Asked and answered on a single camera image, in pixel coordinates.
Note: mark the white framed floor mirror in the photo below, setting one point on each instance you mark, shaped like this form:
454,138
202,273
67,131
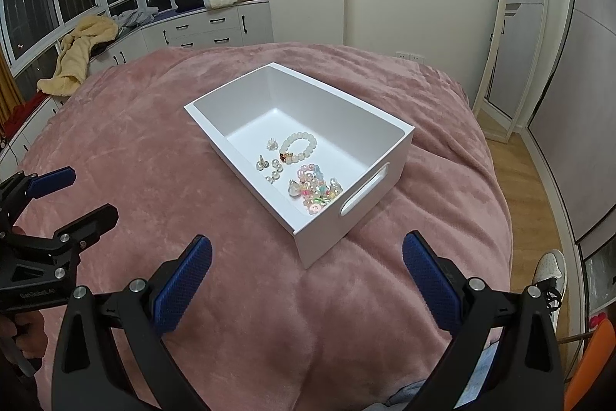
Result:
522,30

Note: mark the orange chair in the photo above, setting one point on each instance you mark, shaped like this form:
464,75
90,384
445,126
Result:
584,372

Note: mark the red cloth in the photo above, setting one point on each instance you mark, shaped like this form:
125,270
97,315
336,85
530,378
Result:
21,112

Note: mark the mustard curtain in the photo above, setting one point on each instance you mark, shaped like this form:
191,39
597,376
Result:
7,83

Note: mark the person's left hand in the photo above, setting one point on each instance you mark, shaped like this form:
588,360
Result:
31,329

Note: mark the white storage box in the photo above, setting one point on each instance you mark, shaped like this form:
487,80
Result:
308,117

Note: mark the grey crumpled cloth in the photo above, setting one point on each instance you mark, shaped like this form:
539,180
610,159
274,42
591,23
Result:
137,16

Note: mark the white sneaker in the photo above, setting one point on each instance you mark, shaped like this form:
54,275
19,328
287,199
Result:
548,271

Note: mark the yellow blanket on counter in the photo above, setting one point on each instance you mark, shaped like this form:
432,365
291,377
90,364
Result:
79,54

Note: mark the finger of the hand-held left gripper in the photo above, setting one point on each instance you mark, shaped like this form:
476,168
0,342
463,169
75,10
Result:
86,223
50,180

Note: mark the white wall socket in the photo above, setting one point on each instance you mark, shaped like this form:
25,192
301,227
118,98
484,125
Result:
410,56

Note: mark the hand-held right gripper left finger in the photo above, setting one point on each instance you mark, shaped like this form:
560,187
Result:
185,281

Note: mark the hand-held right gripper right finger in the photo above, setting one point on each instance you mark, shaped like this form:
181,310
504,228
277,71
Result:
428,281

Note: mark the pink plush blanket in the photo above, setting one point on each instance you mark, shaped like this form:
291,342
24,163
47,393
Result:
144,151

